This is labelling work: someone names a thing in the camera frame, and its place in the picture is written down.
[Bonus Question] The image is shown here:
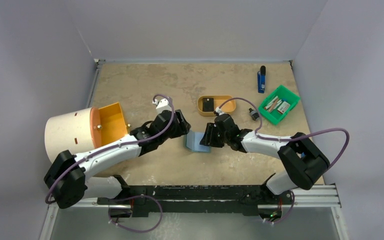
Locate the yellow drawer box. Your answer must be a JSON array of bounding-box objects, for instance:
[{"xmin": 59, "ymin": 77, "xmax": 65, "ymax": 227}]
[{"xmin": 99, "ymin": 102, "xmax": 130, "ymax": 146}]

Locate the white cylinder container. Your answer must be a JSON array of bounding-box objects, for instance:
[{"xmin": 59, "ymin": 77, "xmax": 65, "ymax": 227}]
[{"xmin": 44, "ymin": 107, "xmax": 102, "ymax": 162}]

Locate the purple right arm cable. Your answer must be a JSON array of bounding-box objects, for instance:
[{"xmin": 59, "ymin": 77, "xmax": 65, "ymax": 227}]
[{"xmin": 215, "ymin": 96, "xmax": 350, "ymax": 226}]

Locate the black credit card stack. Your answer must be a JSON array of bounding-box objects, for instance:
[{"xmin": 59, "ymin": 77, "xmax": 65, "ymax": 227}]
[{"xmin": 202, "ymin": 97, "xmax": 215, "ymax": 113}]

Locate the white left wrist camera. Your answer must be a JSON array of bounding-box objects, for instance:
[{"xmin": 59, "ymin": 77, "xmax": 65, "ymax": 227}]
[{"xmin": 152, "ymin": 98, "xmax": 172, "ymax": 114}]

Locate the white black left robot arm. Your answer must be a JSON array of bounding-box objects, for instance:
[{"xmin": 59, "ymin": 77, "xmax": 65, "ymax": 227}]
[{"xmin": 44, "ymin": 109, "xmax": 191, "ymax": 209}]

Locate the white red staple box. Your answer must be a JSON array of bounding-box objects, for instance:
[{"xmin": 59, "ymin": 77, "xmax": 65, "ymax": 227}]
[{"xmin": 276, "ymin": 101, "xmax": 291, "ymax": 115}]

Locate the grey-green card holder wallet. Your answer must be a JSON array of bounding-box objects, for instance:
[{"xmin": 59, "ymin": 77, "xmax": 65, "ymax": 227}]
[{"xmin": 184, "ymin": 130, "xmax": 211, "ymax": 153}]

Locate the black aluminium base frame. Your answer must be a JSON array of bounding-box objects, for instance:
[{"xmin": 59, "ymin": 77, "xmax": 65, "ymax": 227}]
[{"xmin": 47, "ymin": 173, "xmax": 342, "ymax": 220}]

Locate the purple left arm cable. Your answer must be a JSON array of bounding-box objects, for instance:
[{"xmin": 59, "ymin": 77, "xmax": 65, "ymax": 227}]
[{"xmin": 44, "ymin": 94, "xmax": 175, "ymax": 234}]

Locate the green plastic bin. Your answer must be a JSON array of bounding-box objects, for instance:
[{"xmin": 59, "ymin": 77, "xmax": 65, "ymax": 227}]
[{"xmin": 258, "ymin": 85, "xmax": 300, "ymax": 125}]

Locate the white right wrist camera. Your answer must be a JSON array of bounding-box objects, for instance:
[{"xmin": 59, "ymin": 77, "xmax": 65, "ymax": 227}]
[{"xmin": 213, "ymin": 107, "xmax": 225, "ymax": 116}]

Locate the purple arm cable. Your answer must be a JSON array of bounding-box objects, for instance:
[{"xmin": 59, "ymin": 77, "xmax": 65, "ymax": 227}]
[
  {"xmin": 215, "ymin": 96, "xmax": 350, "ymax": 226},
  {"xmin": 44, "ymin": 94, "xmax": 175, "ymax": 234}
]

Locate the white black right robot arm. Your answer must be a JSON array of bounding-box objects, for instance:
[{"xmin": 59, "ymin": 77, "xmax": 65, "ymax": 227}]
[{"xmin": 200, "ymin": 113, "xmax": 330, "ymax": 204}]

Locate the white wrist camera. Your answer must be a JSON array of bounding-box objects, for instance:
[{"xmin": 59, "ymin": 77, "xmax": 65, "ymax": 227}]
[
  {"xmin": 213, "ymin": 107, "xmax": 225, "ymax": 116},
  {"xmin": 152, "ymin": 98, "xmax": 172, "ymax": 114}
]

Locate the orange pencil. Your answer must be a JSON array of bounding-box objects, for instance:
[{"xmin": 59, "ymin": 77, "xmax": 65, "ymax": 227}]
[{"xmin": 267, "ymin": 98, "xmax": 279, "ymax": 113}]

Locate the small black binder clip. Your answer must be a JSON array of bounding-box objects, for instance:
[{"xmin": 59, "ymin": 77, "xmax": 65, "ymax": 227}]
[{"xmin": 248, "ymin": 108, "xmax": 260, "ymax": 121}]

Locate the tan oval tray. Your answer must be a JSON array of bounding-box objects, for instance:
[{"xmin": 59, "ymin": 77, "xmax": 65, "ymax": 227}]
[{"xmin": 197, "ymin": 95, "xmax": 236, "ymax": 117}]

